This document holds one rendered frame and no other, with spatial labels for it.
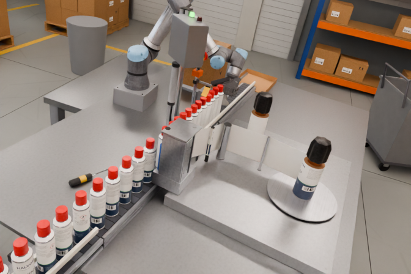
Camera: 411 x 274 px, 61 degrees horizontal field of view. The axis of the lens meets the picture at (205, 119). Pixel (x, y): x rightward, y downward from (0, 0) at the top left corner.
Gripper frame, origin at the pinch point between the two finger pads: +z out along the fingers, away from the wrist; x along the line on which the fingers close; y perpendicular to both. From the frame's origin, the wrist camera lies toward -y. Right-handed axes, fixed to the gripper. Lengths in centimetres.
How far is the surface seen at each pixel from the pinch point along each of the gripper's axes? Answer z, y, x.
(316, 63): -120, 18, 343
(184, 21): -27, -8, -62
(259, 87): -27, 6, 66
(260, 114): -3.2, 29.3, -23.6
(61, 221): 49, 2, -109
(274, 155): 13, 43, -33
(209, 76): -17.3, -20.1, 24.9
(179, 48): -17, -9, -56
